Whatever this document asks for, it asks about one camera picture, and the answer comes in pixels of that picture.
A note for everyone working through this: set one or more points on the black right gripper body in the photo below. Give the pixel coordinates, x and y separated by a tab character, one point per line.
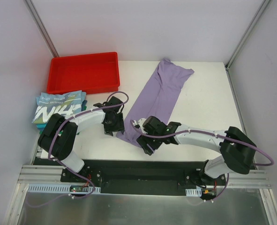
145	143

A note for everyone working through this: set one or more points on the left white cable duct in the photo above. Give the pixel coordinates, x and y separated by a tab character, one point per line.
63	189

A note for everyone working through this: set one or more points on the right white cable duct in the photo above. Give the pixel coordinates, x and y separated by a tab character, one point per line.
197	192

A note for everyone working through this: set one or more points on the white cable duct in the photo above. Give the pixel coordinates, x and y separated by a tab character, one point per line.
197	192
63	189

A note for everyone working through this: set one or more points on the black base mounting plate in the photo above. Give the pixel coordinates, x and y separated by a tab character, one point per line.
137	177

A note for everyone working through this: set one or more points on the right aluminium frame post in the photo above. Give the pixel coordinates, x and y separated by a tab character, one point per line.
260	11

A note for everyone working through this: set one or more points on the aluminium frame post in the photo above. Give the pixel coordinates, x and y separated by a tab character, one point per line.
260	11
41	27

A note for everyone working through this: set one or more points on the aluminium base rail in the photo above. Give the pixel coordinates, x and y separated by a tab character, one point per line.
40	174

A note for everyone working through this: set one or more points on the left aluminium frame post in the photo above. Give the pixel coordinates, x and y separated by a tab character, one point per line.
41	27

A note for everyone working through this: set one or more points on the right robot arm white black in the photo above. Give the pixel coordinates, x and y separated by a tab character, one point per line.
235	148

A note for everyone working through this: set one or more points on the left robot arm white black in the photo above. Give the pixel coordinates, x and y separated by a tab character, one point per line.
58	137

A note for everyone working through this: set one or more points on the purple t-shirt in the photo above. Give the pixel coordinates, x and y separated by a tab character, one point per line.
158	97

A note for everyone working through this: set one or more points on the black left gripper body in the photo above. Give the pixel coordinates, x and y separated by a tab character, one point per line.
114	126

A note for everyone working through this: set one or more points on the red plastic bin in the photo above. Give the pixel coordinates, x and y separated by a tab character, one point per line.
91	73

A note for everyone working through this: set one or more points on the folded teal shirt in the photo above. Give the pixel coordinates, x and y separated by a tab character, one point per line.
41	127

